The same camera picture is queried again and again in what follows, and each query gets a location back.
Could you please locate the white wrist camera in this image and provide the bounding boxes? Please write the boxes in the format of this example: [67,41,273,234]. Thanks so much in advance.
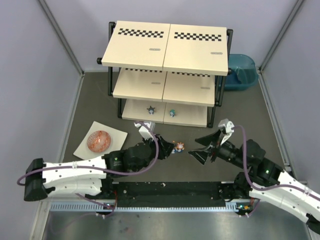
[218,118,235,146]
[134,121,156,140]

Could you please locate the grey-hooded Doraemon figure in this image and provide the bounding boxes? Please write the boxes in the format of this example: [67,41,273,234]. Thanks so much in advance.
[147,105,156,115]

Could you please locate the light blue cable duct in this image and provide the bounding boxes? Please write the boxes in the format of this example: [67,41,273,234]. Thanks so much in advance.
[50,201,249,213]

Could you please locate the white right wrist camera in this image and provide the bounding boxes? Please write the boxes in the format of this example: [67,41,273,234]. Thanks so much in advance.
[218,118,235,146]

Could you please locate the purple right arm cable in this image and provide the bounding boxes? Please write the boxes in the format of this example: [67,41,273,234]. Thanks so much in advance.
[232,124,320,217]

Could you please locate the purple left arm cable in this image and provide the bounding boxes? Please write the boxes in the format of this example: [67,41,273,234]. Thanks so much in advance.
[16,121,160,218]

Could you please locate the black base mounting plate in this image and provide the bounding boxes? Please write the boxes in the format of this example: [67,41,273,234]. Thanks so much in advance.
[84,181,264,208]

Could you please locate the white square plate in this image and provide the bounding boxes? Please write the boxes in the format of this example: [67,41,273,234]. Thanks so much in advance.
[73,121,128,160]

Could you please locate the red patterned bowl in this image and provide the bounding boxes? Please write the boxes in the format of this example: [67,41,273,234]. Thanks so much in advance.
[87,130,112,153]

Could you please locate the teal-hooded Doraemon figure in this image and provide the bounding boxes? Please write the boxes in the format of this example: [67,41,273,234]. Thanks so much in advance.
[169,109,176,118]

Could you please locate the three-tier beige black shelf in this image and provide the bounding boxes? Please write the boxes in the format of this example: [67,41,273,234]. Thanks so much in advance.
[96,20,234,128]

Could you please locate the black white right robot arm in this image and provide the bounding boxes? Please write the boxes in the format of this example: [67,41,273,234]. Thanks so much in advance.
[188,130,320,234]

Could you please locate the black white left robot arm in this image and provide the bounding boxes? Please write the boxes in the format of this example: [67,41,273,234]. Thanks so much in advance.
[22,134,174,202]

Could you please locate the orange lion Doraemon figure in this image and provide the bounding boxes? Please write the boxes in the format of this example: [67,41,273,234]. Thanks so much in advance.
[171,141,185,154]

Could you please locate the teal plastic basin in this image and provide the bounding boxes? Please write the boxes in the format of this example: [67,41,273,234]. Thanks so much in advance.
[224,54,259,91]

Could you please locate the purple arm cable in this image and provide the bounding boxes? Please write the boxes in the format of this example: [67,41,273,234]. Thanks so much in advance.
[232,124,320,217]
[16,121,160,218]

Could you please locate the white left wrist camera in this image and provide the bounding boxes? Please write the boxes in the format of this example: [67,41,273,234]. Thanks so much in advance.
[134,121,156,140]

